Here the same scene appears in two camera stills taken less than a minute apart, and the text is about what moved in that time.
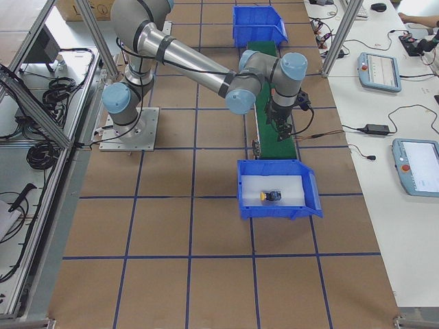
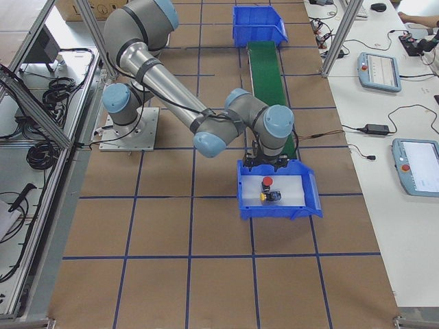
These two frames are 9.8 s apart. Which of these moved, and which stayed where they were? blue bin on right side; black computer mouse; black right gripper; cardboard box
Moved: black right gripper
Stayed: blue bin on right side; black computer mouse; cardboard box
